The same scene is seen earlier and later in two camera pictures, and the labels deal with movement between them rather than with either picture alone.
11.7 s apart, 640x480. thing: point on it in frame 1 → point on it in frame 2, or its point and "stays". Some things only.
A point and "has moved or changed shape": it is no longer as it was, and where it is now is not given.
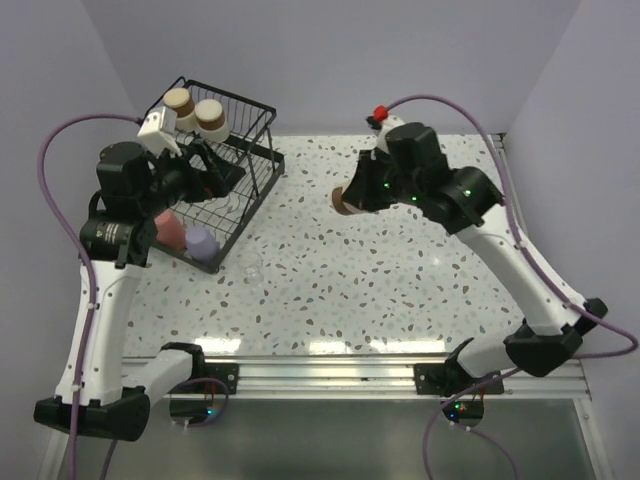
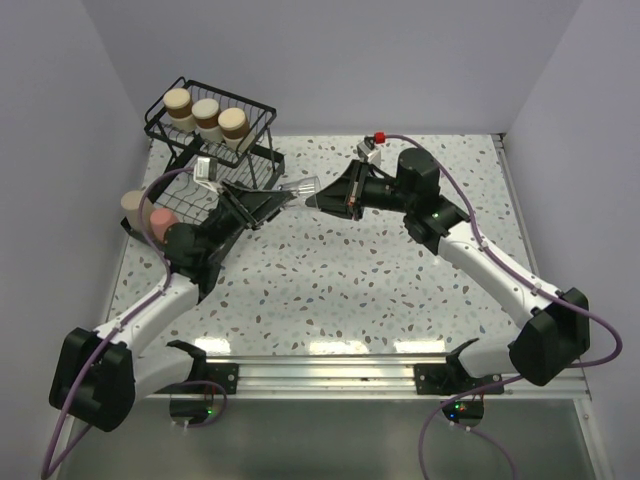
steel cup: (212, 123) stays
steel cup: (340, 205) has moved or changed shape
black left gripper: (217, 180) → (257, 206)
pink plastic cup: (170, 229) stays
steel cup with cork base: (180, 99) stays
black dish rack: (205, 231) stays
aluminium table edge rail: (381, 378) stays
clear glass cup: (251, 265) → (303, 189)
